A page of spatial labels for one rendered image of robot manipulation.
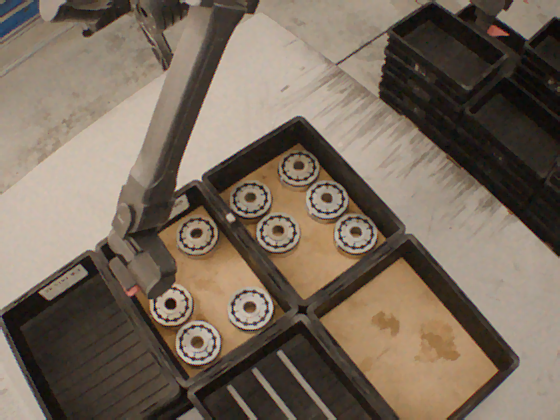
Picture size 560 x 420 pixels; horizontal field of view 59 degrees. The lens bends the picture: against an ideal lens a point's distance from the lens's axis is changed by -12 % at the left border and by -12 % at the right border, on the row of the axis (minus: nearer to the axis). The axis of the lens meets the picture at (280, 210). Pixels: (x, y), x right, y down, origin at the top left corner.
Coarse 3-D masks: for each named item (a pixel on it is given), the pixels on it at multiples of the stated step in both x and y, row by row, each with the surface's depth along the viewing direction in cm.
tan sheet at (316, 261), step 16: (272, 160) 141; (256, 176) 139; (272, 176) 139; (320, 176) 139; (224, 192) 138; (272, 192) 137; (288, 192) 137; (304, 192) 137; (288, 208) 135; (304, 208) 135; (352, 208) 135; (256, 224) 133; (304, 224) 133; (320, 224) 133; (304, 240) 131; (320, 240) 131; (384, 240) 130; (288, 256) 129; (304, 256) 129; (320, 256) 129; (336, 256) 129; (288, 272) 128; (304, 272) 127; (320, 272) 127; (336, 272) 127; (304, 288) 126
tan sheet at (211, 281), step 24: (168, 240) 132; (192, 264) 129; (216, 264) 129; (240, 264) 129; (192, 288) 126; (216, 288) 126; (264, 288) 126; (216, 312) 124; (168, 336) 121; (240, 336) 121
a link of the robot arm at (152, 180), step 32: (192, 0) 63; (224, 0) 68; (256, 0) 70; (192, 32) 68; (224, 32) 68; (192, 64) 69; (160, 96) 74; (192, 96) 72; (160, 128) 74; (192, 128) 76; (160, 160) 76; (128, 192) 80; (160, 192) 79; (160, 224) 85
